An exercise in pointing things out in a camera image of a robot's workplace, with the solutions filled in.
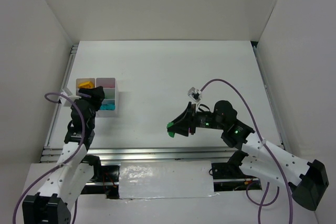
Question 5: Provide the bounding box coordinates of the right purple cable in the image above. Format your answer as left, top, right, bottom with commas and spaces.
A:
201, 79, 294, 224

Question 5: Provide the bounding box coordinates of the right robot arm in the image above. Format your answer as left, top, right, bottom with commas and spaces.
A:
167, 100, 329, 211

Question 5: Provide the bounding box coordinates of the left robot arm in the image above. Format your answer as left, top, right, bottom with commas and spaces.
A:
19, 86, 105, 223

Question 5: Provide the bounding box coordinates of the teal rectangular lego brick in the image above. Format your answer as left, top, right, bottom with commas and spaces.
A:
100, 104, 116, 111

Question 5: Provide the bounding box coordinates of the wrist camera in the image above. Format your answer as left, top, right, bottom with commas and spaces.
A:
187, 87, 202, 103
60, 88, 80, 107

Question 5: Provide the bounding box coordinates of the green lego brick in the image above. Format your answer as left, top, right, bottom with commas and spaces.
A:
166, 122, 175, 137

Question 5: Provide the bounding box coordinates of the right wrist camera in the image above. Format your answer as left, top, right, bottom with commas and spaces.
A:
187, 87, 202, 103

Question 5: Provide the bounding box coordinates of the white compartment organizer box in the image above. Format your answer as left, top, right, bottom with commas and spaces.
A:
76, 77, 119, 118

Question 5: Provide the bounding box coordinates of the yellow rectangular lego brick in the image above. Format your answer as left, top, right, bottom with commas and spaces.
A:
78, 81, 95, 89

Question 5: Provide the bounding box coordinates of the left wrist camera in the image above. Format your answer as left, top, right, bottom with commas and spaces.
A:
60, 88, 80, 107

